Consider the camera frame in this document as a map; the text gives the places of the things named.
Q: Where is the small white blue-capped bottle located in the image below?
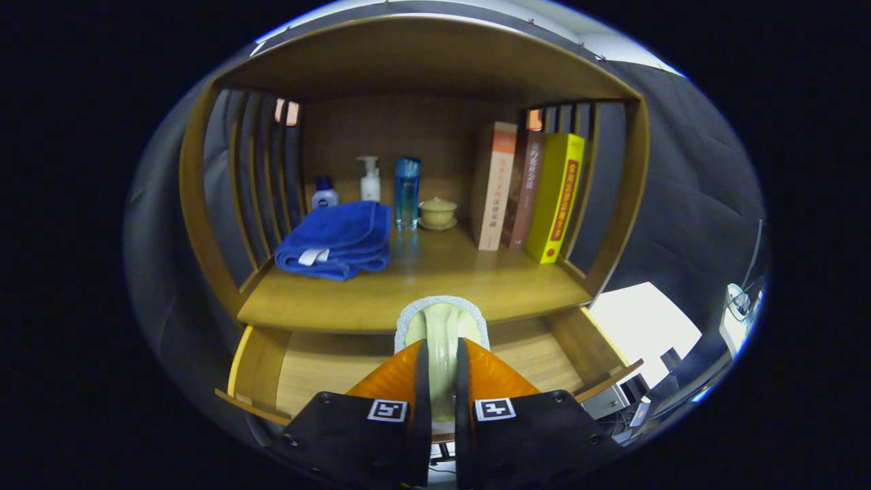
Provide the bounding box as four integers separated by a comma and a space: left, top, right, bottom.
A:
312, 176, 340, 210

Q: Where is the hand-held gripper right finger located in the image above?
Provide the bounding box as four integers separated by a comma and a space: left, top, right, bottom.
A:
455, 337, 623, 490

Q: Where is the white desk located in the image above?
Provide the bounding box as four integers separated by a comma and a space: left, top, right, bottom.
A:
589, 282, 703, 389

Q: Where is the brown book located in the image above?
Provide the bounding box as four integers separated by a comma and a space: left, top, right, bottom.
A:
502, 129, 546, 249

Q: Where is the blue folded towel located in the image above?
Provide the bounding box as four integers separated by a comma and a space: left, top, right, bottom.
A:
274, 201, 393, 282

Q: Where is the blue glass bottle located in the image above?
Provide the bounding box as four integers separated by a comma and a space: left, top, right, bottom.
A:
395, 157, 422, 232

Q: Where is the black backdrop cloth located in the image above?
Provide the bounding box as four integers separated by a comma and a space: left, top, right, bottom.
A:
126, 0, 766, 436

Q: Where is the green handled scrub pad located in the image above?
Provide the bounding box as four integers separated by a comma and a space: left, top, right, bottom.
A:
395, 295, 491, 426

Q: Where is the white pump bottle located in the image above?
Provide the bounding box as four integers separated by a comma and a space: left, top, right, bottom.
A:
357, 156, 382, 203

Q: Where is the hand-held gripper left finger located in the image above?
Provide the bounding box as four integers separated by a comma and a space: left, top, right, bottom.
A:
269, 338, 433, 490

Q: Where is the grey drawer unit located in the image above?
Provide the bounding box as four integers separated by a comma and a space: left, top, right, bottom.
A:
582, 385, 634, 419

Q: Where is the wooden countertop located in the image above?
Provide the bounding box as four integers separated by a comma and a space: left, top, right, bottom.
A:
237, 225, 593, 334

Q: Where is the beige orange-topped book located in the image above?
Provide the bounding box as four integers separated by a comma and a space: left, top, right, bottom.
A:
470, 121, 518, 252

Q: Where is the yellow book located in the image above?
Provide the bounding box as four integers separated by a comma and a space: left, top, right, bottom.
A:
525, 133, 586, 265

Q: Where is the beige lidded teacup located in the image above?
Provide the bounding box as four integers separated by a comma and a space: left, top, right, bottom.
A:
418, 197, 459, 231

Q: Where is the wooden cabinet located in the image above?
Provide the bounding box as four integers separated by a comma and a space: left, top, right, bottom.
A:
178, 14, 651, 443

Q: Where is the wooden drawer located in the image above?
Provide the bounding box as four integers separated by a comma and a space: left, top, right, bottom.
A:
215, 306, 644, 443

